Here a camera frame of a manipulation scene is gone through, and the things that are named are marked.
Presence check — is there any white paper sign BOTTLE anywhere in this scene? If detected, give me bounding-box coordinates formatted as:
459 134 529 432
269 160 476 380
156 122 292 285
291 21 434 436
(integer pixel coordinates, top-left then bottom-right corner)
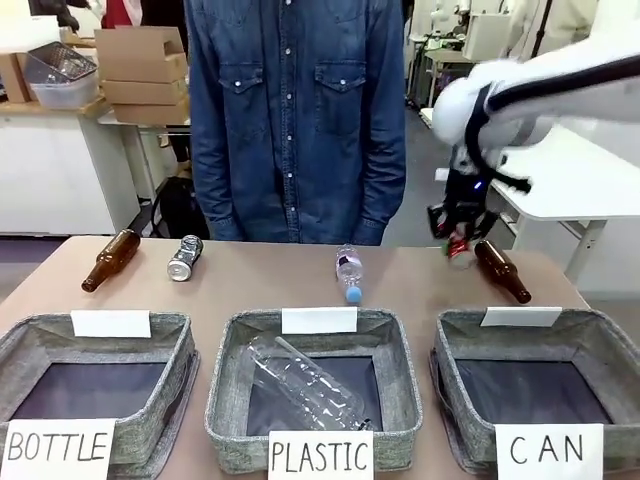
0 418 117 480

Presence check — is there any white paper sign CAN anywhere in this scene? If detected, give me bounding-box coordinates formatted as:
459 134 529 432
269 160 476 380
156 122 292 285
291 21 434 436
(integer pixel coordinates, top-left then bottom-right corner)
495 423 605 480

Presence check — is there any large clear plastic bottle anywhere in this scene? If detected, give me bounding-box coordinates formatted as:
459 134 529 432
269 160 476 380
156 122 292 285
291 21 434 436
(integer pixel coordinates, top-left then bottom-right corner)
248 334 374 432

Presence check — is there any crushed red can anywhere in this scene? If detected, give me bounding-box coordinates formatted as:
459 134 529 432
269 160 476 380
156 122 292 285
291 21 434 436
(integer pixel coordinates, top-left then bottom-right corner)
441 235 476 272

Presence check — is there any flat cardboard box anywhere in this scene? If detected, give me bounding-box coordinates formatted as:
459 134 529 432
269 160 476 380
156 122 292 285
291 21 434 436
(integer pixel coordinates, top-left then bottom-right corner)
110 98 192 127
101 78 190 107

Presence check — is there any black backpack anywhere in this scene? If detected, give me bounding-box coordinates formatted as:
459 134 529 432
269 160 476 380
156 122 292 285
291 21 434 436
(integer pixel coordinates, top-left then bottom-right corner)
149 175 212 240

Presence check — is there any person's left forearm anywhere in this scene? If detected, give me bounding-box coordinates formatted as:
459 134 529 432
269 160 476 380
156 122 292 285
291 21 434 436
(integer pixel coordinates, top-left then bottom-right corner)
349 119 407 246

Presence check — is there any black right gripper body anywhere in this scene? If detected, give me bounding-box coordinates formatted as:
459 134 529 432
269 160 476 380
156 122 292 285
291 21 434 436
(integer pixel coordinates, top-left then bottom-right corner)
443 167 494 229

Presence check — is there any blank white paper label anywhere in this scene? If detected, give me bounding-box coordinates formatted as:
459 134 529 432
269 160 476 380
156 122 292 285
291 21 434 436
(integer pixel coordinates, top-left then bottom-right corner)
281 306 359 335
70 309 152 339
479 306 564 328

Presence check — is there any large open cardboard box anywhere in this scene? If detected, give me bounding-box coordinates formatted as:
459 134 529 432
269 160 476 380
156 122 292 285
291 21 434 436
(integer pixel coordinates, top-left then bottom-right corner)
93 26 189 84

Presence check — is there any white desk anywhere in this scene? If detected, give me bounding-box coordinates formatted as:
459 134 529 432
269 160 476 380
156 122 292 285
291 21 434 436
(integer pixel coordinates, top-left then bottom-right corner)
419 107 640 301

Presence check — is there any clear plastic storage bin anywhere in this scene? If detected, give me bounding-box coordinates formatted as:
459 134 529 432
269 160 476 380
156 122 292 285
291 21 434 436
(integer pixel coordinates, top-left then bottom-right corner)
24 41 99 110

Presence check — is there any small blue-capped plastic bottle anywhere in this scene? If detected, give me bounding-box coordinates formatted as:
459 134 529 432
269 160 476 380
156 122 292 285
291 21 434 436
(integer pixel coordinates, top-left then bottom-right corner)
334 243 365 305

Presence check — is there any white equipment box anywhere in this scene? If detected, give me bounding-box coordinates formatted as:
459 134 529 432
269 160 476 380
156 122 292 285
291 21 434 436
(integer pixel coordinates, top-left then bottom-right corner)
462 12 514 61

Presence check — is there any small brown cardboard box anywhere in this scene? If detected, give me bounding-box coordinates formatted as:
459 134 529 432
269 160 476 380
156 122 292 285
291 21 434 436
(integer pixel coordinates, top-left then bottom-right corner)
0 51 32 104

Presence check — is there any white paper sign PLASTIC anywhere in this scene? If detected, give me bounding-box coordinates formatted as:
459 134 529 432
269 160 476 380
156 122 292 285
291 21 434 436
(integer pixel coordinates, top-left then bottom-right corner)
267 429 375 480

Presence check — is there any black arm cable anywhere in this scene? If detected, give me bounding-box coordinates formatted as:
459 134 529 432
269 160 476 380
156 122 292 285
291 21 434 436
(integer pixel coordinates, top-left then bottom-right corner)
463 53 640 194

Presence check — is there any grey basket labelled bottle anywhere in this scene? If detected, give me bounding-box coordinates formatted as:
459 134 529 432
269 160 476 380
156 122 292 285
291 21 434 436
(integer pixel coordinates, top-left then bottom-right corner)
0 312 201 480

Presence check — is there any person's right forearm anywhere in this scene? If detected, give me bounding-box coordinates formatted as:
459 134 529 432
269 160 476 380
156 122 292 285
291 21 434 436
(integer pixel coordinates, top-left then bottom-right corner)
189 119 247 242

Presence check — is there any brown glass bottle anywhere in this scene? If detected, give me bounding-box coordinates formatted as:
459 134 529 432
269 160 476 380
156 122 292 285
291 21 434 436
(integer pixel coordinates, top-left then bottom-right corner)
80 228 142 294
473 239 533 305

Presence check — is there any person in denim shirt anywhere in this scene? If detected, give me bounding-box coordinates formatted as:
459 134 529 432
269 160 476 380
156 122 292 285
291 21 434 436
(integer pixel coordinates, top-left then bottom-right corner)
183 0 407 246

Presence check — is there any white cabinet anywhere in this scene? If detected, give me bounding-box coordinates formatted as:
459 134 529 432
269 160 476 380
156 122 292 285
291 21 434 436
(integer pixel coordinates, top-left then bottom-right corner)
0 99 142 236

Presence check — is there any grey basket labelled can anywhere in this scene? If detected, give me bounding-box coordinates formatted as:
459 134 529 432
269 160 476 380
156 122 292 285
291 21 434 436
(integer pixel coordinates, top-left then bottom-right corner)
428 308 640 476

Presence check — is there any crushed silver can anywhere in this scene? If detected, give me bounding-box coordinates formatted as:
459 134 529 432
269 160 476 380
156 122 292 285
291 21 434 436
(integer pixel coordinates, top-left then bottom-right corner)
166 234 205 282

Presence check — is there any grey basket labelled plastic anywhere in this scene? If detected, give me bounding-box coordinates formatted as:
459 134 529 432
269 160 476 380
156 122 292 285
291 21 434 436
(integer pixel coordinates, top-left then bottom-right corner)
203 308 424 475

